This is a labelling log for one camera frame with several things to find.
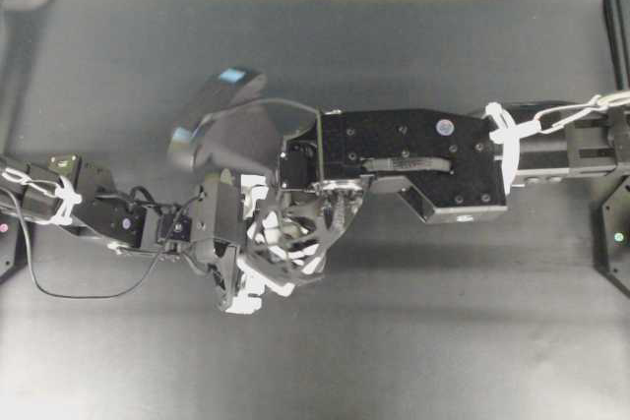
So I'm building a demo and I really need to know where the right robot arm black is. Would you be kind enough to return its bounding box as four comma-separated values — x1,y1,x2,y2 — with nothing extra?
277,101,629,248

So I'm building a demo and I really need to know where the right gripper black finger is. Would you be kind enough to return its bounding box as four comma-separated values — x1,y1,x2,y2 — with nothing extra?
316,179,366,253
277,188,325,253

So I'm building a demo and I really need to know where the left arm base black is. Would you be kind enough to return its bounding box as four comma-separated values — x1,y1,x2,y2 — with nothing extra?
0,214,28,283

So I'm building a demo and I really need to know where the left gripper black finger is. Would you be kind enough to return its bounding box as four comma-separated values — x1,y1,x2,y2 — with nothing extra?
240,244,325,295
245,178,283,243

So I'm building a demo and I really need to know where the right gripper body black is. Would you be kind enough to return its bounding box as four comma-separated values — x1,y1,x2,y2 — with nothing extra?
278,108,507,224

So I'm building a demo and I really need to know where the right arm white cable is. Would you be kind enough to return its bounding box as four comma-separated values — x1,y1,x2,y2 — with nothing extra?
484,90,630,185

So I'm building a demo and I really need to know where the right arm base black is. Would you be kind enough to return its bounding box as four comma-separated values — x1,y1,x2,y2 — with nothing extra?
596,177,629,297

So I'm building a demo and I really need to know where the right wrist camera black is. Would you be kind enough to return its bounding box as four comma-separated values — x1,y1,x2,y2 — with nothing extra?
193,105,282,175

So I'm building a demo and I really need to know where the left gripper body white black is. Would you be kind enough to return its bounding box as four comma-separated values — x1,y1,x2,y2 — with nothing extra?
196,171,282,315

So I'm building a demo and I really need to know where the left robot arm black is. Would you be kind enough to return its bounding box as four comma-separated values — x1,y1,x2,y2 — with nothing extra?
1,155,343,315

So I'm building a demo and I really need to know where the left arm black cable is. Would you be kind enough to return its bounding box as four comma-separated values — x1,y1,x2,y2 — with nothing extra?
9,94,326,299

